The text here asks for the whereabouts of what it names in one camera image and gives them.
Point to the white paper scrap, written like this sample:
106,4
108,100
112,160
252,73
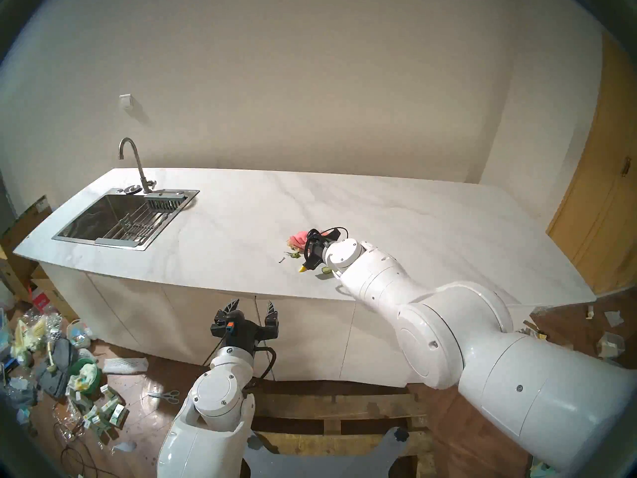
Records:
614,318

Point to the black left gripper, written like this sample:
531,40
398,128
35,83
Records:
241,335

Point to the white plastic scrap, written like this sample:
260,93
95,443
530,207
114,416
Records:
124,446

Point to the crumpled clear plastic bag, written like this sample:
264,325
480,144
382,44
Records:
20,397

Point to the pale yellow package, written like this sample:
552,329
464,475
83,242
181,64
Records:
22,342

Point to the wooden door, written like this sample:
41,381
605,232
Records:
602,183

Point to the red white box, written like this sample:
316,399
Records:
41,300

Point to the green leafy stem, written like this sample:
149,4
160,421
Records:
293,255

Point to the steel sink rack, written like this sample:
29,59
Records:
137,225

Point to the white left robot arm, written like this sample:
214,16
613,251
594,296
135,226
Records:
214,397

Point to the steel gooseneck faucet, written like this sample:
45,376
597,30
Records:
139,168

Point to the brown cardboard box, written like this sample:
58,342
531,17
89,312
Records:
22,233

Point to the grey slotted sink caddy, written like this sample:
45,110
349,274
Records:
164,202

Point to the wooden pallet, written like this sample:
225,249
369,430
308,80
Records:
338,407

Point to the scissors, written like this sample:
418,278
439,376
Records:
164,396

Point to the stainless steel sink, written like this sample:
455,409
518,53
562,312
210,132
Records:
99,223

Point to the clear plastic container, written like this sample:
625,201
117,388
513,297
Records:
611,345

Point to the pink cleaning cloth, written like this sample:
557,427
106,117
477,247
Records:
300,239

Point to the white wall socket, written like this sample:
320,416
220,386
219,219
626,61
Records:
126,101

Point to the white kitchen cabinet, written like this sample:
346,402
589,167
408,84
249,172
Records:
298,332

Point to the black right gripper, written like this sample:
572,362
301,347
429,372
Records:
321,253

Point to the white round tub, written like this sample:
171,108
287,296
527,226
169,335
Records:
78,333

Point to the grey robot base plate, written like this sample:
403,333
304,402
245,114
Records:
323,457

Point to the green bowl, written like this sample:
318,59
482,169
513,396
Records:
84,377

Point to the white foam mesh sleeve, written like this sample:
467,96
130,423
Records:
124,365

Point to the small green white carton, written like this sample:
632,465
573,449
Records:
90,420
118,415
109,403

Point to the grey fabric bag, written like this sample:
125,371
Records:
57,367

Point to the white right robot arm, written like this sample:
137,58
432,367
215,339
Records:
497,362

